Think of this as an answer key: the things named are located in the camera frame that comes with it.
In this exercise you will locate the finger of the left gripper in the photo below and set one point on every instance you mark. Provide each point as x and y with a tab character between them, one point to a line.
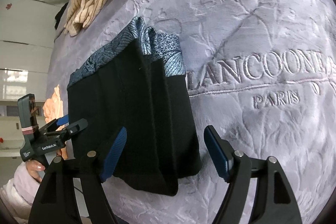
61	121

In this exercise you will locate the black pants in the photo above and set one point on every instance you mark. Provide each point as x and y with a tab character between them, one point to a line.
133	94

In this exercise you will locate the pink fleece sleeve forearm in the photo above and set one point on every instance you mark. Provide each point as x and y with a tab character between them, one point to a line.
19	193

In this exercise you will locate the person's left hand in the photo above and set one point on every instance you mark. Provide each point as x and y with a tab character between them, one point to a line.
33	168

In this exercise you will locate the peach cloth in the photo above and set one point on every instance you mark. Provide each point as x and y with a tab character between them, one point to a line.
53	109

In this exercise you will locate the lavender embossed bed blanket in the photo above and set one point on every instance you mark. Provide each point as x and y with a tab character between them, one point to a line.
262	72

